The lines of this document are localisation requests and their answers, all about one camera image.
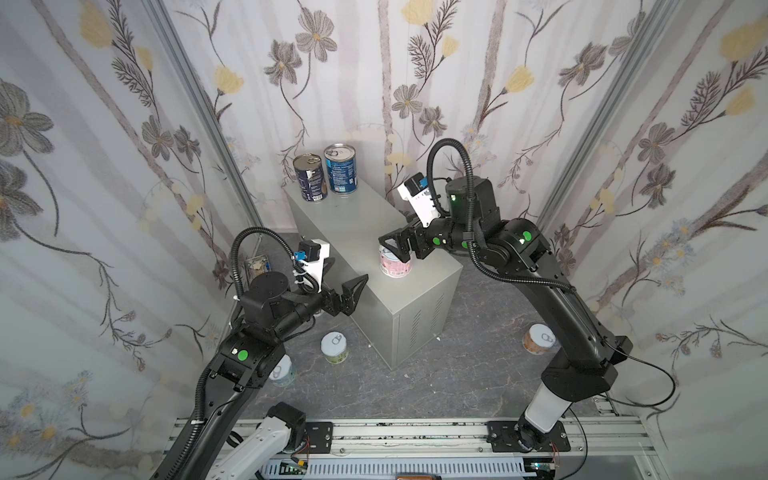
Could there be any pink label can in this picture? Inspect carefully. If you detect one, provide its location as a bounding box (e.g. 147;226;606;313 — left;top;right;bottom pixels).
379;246;412;279

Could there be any blue label tall can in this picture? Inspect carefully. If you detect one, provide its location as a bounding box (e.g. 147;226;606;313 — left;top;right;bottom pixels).
324;143;357;195

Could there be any dark navy tall can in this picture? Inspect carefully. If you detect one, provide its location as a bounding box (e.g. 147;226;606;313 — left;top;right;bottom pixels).
293;153;328;203

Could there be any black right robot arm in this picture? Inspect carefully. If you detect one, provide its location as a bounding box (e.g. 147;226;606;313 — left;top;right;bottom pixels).
379;138;633;452

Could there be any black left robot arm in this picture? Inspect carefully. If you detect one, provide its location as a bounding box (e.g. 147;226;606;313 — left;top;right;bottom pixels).
153;227;369;479

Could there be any grey metal cabinet counter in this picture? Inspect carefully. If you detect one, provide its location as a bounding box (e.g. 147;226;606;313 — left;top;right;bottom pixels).
284;181;463;370

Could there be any green label flat can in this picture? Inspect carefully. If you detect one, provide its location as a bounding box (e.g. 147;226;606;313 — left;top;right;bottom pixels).
321;332;349;365

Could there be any teal label flat can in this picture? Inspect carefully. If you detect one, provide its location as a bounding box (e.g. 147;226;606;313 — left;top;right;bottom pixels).
269;355;296;387

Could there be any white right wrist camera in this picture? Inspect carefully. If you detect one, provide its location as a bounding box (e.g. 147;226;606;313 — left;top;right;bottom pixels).
397;172;440;227

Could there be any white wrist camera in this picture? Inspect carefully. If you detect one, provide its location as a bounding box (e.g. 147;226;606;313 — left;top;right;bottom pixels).
293;239;331;293
397;172;440;227

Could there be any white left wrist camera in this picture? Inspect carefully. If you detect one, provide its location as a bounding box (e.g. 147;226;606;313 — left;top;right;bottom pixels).
293;239;331;293

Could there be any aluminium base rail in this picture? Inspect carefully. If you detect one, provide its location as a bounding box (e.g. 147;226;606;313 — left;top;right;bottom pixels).
157;418;672;480

